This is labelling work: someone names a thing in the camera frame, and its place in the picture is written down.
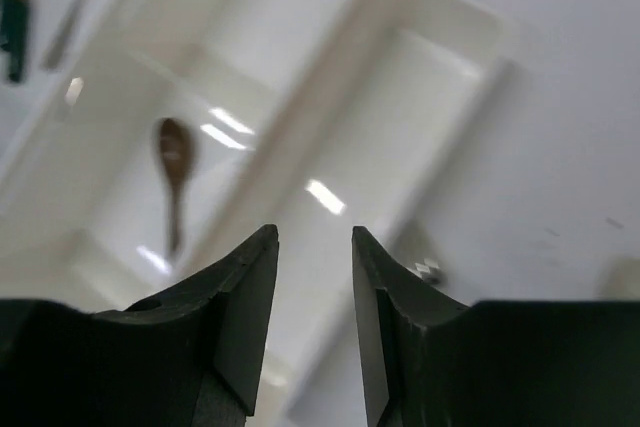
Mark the white narrow tray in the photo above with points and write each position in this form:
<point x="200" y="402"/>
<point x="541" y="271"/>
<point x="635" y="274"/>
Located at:
<point x="369" y="129"/>

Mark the large silver fork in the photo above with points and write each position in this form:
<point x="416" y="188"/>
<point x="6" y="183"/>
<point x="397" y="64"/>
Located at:
<point x="420" y="255"/>

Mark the white divided utensil tray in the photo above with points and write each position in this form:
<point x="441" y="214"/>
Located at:
<point x="86" y="190"/>

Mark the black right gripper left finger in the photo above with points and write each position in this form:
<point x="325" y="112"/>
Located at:
<point x="192" y="354"/>

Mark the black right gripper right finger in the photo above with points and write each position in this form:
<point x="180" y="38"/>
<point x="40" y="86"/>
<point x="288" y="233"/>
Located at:
<point x="395" y="312"/>

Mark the green handled utensil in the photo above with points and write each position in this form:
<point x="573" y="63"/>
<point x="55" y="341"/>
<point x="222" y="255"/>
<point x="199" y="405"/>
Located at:
<point x="15" y="19"/>

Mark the white plastic spoon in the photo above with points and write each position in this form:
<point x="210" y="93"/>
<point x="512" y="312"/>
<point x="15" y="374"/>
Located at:
<point x="620" y="280"/>

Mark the dark wooden spoon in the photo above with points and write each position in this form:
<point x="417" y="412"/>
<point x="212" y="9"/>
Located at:
<point x="176" y="152"/>

